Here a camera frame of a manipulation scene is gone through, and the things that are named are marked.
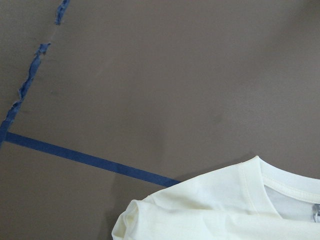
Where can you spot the cream long sleeve shirt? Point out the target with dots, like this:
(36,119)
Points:
(251,200)

